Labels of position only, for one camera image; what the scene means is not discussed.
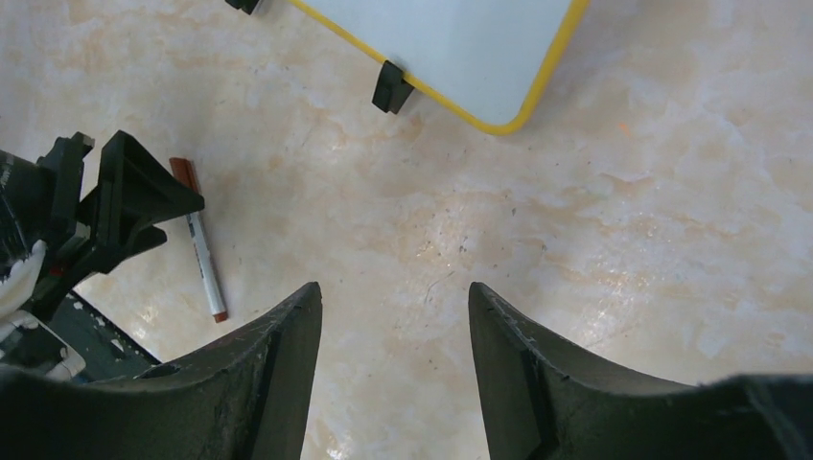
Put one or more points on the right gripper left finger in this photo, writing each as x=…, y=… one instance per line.
x=246, y=395

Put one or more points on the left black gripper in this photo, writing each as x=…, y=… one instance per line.
x=54, y=237

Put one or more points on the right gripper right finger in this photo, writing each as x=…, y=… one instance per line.
x=545, y=397

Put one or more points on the white marker pen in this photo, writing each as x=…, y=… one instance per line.
x=184, y=172

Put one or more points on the yellow framed whiteboard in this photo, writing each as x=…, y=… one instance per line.
x=487, y=61

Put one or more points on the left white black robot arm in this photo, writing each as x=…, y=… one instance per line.
x=54, y=236

